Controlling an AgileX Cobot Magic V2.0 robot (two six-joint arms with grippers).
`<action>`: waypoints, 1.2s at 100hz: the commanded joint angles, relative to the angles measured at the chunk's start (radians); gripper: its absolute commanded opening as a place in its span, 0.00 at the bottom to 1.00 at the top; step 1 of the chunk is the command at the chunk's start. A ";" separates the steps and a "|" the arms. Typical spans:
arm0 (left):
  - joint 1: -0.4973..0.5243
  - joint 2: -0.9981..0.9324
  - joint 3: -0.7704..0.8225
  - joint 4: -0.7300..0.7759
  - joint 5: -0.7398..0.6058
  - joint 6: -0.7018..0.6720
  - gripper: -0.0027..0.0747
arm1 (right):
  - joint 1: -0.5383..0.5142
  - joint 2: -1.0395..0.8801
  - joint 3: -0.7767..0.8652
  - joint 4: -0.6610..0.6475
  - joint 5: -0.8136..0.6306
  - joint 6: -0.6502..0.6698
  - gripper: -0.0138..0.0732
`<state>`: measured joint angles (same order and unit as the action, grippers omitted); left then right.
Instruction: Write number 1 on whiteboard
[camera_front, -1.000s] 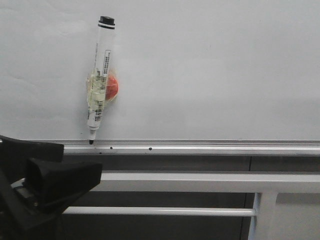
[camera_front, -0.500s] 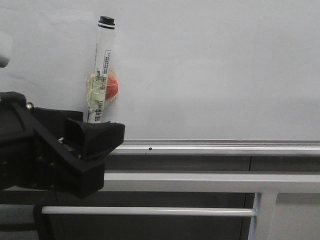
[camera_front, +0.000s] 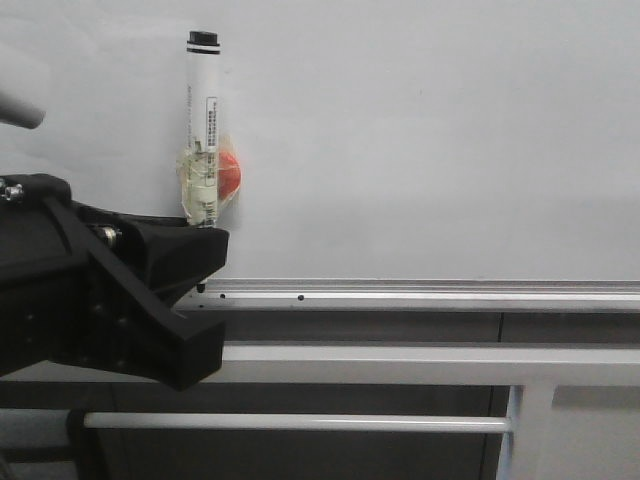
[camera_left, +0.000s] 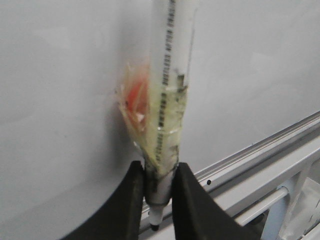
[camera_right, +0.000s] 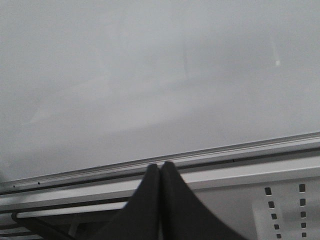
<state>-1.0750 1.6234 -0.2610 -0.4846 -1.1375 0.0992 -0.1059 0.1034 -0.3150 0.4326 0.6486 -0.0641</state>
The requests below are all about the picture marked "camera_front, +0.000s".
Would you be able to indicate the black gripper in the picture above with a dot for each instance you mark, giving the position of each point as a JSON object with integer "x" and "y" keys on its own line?
{"x": 77, "y": 286}

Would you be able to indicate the white whiteboard marker black tip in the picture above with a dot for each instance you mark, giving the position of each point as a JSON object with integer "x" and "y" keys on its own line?
{"x": 198, "y": 166}

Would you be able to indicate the red round magnet taped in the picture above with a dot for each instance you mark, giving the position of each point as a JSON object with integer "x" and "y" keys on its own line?
{"x": 229, "y": 171}

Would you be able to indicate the white whiteboard surface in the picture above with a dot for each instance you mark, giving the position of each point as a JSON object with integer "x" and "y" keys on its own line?
{"x": 376, "y": 139}

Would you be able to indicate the white round metal bar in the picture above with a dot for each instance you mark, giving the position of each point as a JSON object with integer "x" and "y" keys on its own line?
{"x": 314, "y": 422}

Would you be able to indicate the aluminium whiteboard tray rail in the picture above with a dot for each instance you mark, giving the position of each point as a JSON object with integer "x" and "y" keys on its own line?
{"x": 414, "y": 294}

